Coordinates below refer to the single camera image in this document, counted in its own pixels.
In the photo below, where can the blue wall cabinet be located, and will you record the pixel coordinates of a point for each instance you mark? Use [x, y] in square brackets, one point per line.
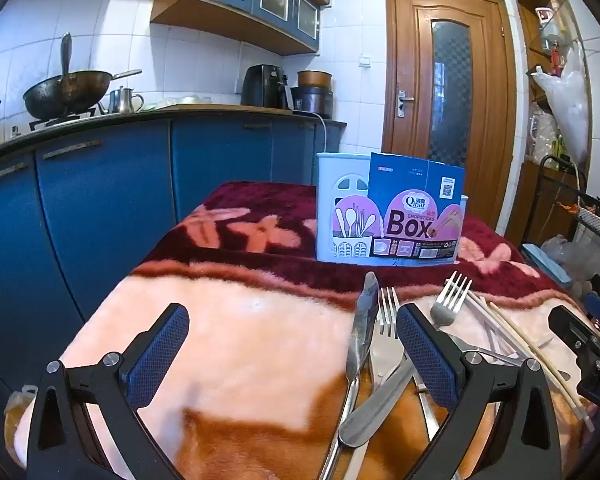
[260, 0]

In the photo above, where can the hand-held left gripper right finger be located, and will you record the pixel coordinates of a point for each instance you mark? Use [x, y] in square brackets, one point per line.
[425, 355]

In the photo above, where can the steel kettle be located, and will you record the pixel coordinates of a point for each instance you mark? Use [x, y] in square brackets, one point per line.
[122, 102]

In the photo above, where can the black metal rack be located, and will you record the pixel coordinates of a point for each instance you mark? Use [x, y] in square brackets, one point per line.
[595, 225]

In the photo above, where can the blue pink cardboard sleeve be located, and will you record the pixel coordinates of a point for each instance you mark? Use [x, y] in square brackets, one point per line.
[415, 180]

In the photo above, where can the printed fleece blanket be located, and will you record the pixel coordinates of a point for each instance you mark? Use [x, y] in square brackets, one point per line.
[260, 340]

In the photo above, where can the white wall switch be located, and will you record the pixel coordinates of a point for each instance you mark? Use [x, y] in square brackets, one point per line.
[364, 60]

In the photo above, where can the blue base cabinets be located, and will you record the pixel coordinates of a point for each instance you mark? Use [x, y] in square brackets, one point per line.
[105, 200]

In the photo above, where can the white plastic utensil holder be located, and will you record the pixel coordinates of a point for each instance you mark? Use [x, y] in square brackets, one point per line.
[340, 170]

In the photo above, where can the dark rice cooker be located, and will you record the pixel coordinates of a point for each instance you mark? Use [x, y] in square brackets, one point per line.
[312, 100]

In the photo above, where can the white chopstick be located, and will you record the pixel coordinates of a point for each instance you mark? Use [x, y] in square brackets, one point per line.
[491, 327]
[480, 310]

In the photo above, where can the brown pot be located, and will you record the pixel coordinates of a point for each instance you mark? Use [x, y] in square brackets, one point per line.
[315, 79]

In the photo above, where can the black wok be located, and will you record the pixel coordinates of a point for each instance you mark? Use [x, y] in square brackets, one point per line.
[67, 92]

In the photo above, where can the stainless steel fork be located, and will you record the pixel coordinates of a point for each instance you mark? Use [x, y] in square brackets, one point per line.
[450, 300]
[387, 310]

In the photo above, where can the white plastic bag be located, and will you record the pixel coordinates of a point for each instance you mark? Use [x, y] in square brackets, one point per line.
[565, 105]

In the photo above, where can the gas stove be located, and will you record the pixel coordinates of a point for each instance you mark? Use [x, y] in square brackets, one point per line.
[60, 121]

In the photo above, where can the stainless steel table knife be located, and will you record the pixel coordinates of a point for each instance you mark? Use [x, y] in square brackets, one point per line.
[375, 410]
[362, 320]

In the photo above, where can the clear plastic bag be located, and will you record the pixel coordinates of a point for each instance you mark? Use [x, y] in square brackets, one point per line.
[560, 252]

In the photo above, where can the black air fryer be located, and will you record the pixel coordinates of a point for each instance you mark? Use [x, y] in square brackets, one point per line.
[262, 87]

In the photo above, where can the wooden door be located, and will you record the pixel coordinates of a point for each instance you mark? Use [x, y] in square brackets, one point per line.
[410, 60]

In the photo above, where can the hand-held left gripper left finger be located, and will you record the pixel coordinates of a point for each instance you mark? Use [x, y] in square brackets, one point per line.
[160, 355]

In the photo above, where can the beige chopstick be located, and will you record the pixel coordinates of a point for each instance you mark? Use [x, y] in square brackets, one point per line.
[520, 340]
[547, 364]

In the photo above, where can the light blue box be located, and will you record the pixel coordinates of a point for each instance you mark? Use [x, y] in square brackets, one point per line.
[547, 262]

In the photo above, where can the wooden shelf unit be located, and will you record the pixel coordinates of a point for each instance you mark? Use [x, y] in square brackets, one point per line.
[535, 200]

